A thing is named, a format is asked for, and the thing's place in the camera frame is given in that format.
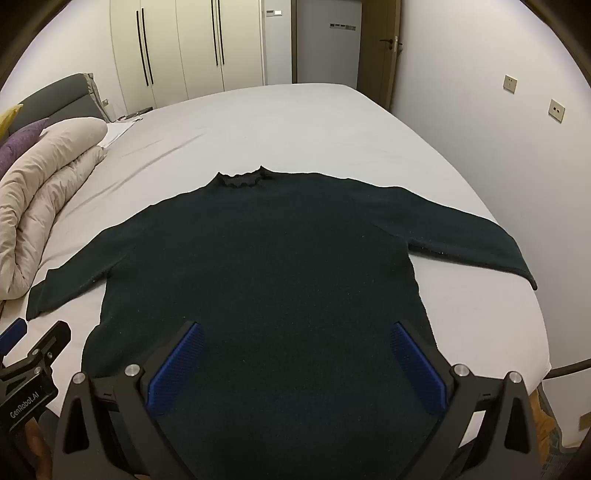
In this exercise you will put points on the white folded sheet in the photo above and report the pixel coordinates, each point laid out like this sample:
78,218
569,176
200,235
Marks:
115,130

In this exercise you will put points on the dark grey headboard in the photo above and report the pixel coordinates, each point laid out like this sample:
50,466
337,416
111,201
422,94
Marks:
74,96

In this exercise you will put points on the beige wall socket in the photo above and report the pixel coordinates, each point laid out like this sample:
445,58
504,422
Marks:
556,110

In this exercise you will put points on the cream wardrobe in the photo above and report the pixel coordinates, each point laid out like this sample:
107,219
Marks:
166,52

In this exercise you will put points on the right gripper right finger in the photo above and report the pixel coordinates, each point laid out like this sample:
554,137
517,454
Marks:
485,427

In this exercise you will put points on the white bed mattress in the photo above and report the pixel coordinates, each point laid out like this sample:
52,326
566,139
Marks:
486,319

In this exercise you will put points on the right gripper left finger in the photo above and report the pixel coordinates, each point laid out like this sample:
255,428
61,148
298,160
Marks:
108,426

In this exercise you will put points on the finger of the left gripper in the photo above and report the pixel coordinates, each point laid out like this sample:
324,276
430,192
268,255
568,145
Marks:
12,335
50,346

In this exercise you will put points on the yellow pillow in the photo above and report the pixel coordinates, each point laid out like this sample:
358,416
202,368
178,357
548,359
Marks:
7,118

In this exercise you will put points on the brown wooden door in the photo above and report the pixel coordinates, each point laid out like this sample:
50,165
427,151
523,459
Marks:
379,49

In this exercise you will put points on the dark green knit sweater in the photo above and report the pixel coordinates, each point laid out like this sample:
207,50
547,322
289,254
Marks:
297,281

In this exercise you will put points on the beige folded duvet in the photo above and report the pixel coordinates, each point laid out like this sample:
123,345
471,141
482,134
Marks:
35,189

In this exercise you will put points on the purple pillow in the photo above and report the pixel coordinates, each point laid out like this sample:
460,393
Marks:
19,142

